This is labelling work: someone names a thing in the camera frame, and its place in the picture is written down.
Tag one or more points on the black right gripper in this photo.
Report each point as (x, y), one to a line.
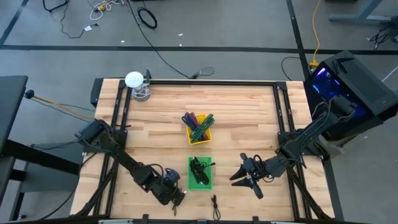
(264, 170)

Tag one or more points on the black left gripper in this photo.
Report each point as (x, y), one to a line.
(171, 194)

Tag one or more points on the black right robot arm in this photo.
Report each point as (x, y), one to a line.
(311, 130)

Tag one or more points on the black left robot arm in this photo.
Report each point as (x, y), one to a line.
(124, 157)

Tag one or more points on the green plastic basket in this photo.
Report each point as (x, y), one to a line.
(205, 186)

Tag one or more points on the yellow plastic basket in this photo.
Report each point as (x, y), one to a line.
(207, 138)

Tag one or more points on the white dome lamp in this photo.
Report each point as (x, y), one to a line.
(134, 79)

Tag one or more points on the orange stick black knob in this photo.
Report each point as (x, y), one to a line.
(46, 100)

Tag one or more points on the black computer tower blue light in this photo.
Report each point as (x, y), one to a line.
(363, 81)

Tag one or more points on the black side desk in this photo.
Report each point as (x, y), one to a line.
(11, 105)

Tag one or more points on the grey desk foot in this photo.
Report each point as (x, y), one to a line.
(360, 17)

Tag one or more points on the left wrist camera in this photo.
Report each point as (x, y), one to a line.
(171, 176)

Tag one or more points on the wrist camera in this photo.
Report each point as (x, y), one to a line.
(171, 176)
(256, 164)

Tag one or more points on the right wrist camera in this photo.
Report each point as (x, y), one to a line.
(256, 164)

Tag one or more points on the black aluminium table frame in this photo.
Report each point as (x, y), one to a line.
(217, 82)

